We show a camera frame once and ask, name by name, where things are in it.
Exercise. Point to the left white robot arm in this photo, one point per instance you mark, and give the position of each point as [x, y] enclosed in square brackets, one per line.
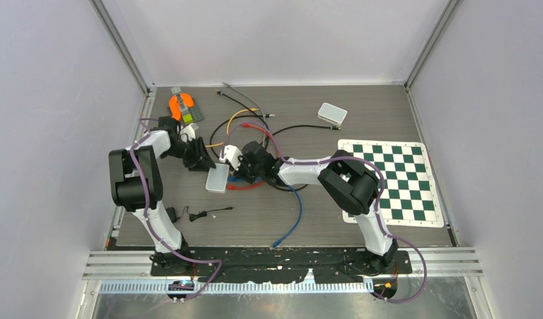
[136, 185]

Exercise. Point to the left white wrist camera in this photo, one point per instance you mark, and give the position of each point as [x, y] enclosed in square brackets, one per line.
[188, 133]

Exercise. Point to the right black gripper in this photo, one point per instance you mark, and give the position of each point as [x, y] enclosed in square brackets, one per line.
[240, 173]

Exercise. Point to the white network switch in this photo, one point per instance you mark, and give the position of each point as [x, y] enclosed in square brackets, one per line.
[332, 114]
[217, 178]

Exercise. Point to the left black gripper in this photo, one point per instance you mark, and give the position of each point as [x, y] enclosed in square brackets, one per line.
[201, 160]

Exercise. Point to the green white chessboard mat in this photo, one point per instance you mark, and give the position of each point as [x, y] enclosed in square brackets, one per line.
[410, 197]

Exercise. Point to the lime green lego brick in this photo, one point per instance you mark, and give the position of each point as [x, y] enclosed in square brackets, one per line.
[188, 119]

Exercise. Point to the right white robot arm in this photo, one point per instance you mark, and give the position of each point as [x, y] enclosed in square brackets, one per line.
[353, 183]

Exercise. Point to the black power adapter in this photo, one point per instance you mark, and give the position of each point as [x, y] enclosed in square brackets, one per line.
[192, 215]

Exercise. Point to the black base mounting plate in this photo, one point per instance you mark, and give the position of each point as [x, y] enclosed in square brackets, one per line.
[279, 266]

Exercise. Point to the orange S-shaped block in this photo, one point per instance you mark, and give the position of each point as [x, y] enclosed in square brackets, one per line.
[179, 105]

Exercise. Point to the grey lego baseplate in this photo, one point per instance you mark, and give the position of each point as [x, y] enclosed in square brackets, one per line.
[195, 111]

